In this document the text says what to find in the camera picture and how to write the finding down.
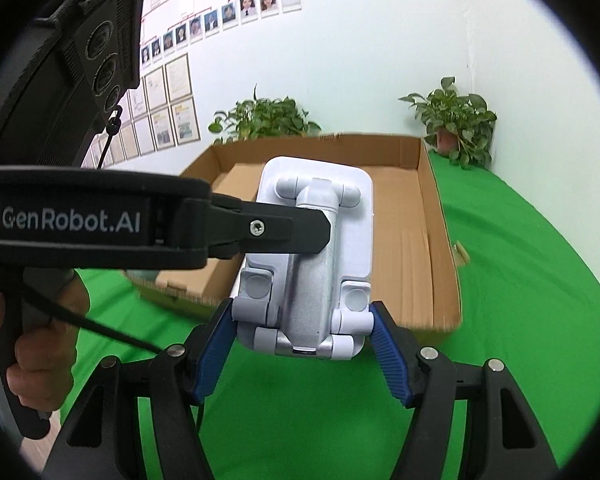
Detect person's left hand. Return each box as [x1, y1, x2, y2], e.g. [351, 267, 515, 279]
[0, 272, 90, 412]

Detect right potted green plant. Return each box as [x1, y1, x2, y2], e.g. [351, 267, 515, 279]
[399, 76, 498, 169]

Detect brown cardboard box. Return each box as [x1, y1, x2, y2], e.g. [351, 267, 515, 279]
[123, 132, 464, 333]

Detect framed wall certificates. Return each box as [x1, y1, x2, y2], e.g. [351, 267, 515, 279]
[82, 53, 201, 169]

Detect potted green plant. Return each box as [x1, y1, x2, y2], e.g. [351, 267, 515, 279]
[208, 87, 322, 144]
[399, 76, 498, 169]

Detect left potted green plant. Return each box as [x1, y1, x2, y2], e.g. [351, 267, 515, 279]
[208, 87, 322, 144]

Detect white folding phone stand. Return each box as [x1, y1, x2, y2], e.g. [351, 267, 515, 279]
[232, 157, 374, 360]

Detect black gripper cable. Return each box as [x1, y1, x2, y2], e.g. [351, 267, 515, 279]
[24, 104, 207, 436]

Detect wall portrait photo row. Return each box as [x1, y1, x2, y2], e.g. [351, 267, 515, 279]
[140, 0, 302, 70]

